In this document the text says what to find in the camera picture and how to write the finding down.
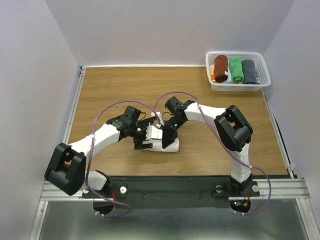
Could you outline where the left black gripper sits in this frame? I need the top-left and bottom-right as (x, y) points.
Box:
(129, 118), (154, 149)

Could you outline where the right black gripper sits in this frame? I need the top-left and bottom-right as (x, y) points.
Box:
(160, 116), (186, 148)

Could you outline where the white towel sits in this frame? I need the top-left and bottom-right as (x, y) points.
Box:
(142, 138), (180, 153)

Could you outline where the dark blue towel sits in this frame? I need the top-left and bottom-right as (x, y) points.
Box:
(242, 59), (258, 85)

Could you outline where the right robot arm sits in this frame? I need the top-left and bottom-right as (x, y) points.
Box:
(161, 96), (253, 195)

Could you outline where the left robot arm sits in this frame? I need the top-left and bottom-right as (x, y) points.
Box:
(44, 106), (157, 197)

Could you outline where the orange rolled towel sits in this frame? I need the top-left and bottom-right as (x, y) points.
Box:
(209, 64), (215, 82)

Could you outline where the light blue rolled towel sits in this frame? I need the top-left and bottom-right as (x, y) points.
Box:
(223, 73), (234, 84)

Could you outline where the white plastic basket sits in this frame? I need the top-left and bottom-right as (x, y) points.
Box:
(205, 50), (271, 92)

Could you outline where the brown rolled towel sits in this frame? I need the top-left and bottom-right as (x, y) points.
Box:
(214, 54), (229, 83)

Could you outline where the green rolled towel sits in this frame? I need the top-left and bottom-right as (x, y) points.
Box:
(229, 56), (244, 84)

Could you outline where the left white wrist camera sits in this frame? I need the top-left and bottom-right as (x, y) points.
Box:
(145, 125), (163, 141)

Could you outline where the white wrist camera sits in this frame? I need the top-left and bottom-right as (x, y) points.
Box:
(145, 125), (163, 141)
(150, 111), (165, 129)

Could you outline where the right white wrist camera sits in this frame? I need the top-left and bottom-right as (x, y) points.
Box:
(150, 111), (165, 129)

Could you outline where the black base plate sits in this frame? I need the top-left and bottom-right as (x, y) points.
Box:
(82, 175), (261, 210)

